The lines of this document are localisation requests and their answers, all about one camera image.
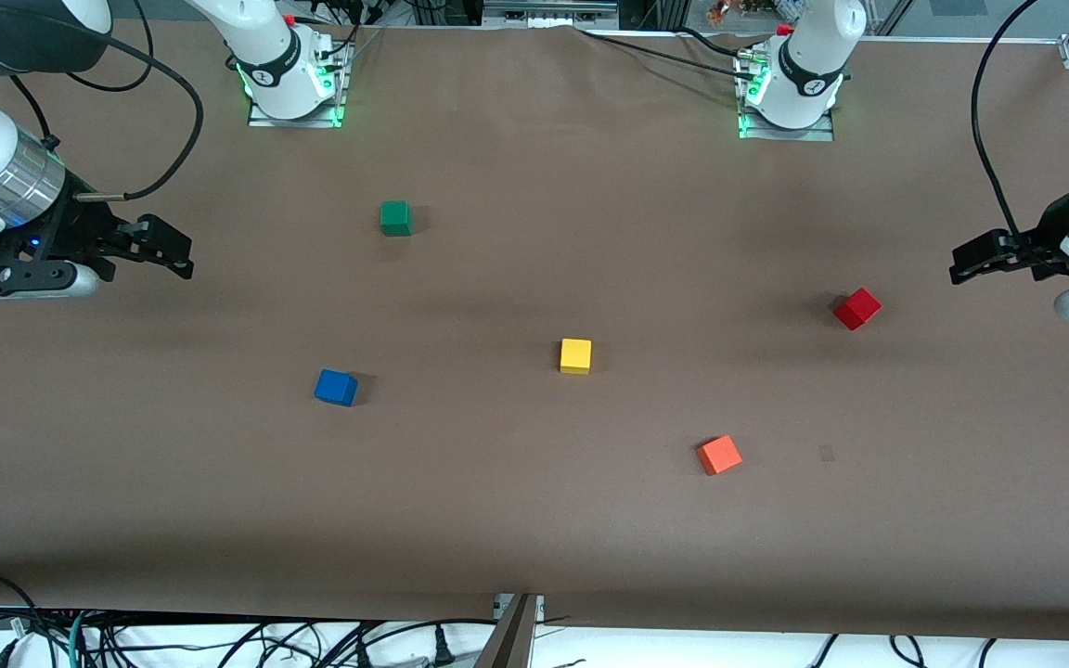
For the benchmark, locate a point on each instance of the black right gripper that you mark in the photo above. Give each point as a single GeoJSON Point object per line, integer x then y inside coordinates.
{"type": "Point", "coordinates": [76, 228]}

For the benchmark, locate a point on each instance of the small metal bracket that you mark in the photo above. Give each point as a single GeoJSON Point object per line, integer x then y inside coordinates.
{"type": "Point", "coordinates": [500, 608]}

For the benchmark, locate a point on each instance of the red wooden block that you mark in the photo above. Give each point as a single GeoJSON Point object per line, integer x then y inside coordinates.
{"type": "Point", "coordinates": [857, 308]}

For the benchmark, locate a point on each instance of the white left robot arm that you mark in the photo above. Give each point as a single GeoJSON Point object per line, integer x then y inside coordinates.
{"type": "Point", "coordinates": [813, 56]}

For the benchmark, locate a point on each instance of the grey metal rail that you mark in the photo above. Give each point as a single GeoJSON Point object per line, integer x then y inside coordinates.
{"type": "Point", "coordinates": [548, 14]}

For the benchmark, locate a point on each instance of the brown paper table cover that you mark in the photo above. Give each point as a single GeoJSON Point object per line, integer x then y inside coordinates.
{"type": "Point", "coordinates": [534, 520]}

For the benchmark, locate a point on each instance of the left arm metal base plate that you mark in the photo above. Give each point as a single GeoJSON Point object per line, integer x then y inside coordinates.
{"type": "Point", "coordinates": [817, 135]}

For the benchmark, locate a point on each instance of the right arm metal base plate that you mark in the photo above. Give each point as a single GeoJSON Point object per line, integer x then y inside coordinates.
{"type": "Point", "coordinates": [265, 121]}

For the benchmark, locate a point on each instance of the green wooden block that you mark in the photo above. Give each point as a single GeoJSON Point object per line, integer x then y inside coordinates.
{"type": "Point", "coordinates": [395, 219]}

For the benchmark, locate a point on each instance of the black power plug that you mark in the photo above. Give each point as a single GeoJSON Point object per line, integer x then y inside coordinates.
{"type": "Point", "coordinates": [443, 649]}

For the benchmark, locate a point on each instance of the orange wooden block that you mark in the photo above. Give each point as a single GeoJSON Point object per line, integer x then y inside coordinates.
{"type": "Point", "coordinates": [718, 455]}

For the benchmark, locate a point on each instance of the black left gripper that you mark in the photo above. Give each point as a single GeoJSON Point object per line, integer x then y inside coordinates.
{"type": "Point", "coordinates": [1041, 244]}

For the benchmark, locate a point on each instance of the blue wooden block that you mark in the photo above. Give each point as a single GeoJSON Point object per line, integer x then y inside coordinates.
{"type": "Point", "coordinates": [335, 387]}

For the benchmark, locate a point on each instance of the wooden beam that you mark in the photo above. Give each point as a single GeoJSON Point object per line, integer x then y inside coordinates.
{"type": "Point", "coordinates": [508, 645]}

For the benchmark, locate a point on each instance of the yellow wooden block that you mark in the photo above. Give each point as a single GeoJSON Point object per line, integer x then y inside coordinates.
{"type": "Point", "coordinates": [575, 354]}

